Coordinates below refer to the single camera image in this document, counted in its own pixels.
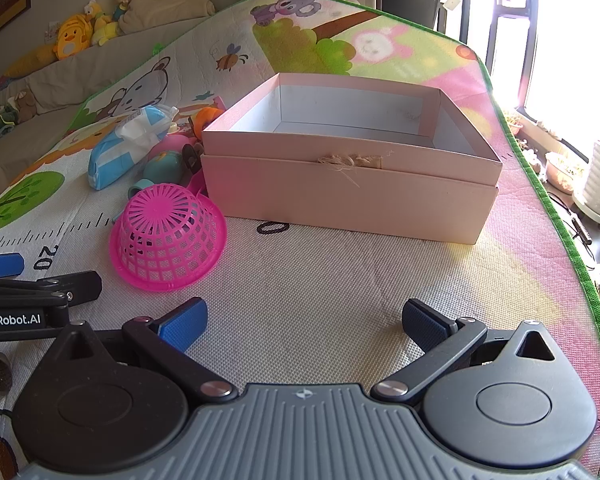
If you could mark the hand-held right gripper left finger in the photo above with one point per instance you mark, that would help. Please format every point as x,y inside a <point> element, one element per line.
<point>182,322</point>

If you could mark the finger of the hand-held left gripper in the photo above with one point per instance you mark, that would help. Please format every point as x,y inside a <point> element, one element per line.
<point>75,285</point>
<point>0,265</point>

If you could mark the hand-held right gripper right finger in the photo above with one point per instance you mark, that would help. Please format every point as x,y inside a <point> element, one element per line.
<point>425,325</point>

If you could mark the pink plastic basket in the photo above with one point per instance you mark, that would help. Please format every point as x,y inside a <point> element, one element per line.
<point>165,240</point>

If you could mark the teal green toy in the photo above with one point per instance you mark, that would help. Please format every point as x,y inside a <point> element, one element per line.
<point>162,166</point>

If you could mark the pink cardboard box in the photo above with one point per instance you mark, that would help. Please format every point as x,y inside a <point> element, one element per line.
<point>330,195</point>

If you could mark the pink yellow plastic toy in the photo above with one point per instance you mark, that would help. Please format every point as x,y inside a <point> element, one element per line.
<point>172,142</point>

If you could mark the orange haired toy figure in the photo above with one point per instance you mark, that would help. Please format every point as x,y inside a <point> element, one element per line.
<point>209,116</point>

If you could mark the printed cartoon play mat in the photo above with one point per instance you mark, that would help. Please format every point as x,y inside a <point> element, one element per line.
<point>330,285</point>

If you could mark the blue white wet wipes pack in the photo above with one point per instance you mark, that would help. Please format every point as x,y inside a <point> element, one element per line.
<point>115,160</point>

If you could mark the pink plastic scoop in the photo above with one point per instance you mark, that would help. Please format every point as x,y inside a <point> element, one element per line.
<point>198,185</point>

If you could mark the brown plush toy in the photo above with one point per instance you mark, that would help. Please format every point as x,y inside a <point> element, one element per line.
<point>24,104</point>

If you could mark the beige sofa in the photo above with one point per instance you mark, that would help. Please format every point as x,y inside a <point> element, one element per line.
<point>55,82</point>

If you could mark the shallow beige plant pot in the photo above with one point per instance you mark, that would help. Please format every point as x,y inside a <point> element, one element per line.
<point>565,172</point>

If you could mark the long yellow plush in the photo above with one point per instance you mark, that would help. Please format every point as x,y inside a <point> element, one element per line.
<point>30,60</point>

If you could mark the large yellow plush toy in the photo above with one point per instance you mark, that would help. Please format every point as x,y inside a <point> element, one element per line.
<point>72,36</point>

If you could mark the small yellow duck plush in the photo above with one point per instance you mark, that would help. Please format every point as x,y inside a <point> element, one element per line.
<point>100,22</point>

